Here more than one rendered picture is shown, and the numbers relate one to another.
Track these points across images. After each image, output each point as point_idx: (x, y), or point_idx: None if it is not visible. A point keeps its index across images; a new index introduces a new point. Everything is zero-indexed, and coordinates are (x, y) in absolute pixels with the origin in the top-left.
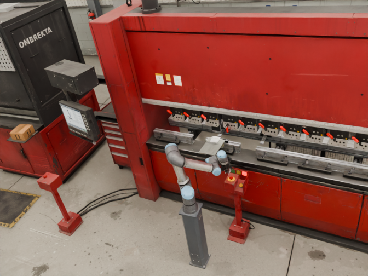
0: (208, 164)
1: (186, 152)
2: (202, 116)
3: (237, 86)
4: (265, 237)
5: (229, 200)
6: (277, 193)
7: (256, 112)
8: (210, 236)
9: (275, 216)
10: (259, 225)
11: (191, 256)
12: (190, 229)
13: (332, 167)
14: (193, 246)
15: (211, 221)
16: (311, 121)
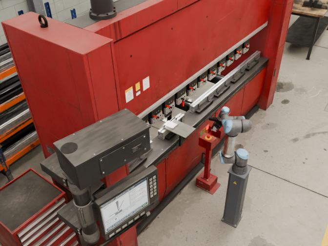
0: (240, 117)
1: (160, 156)
2: (168, 105)
3: (188, 55)
4: (216, 170)
5: (185, 171)
6: None
7: (196, 71)
8: (206, 206)
9: None
10: (202, 170)
11: (238, 216)
12: (245, 185)
13: (226, 83)
14: (242, 202)
15: (187, 201)
16: (221, 55)
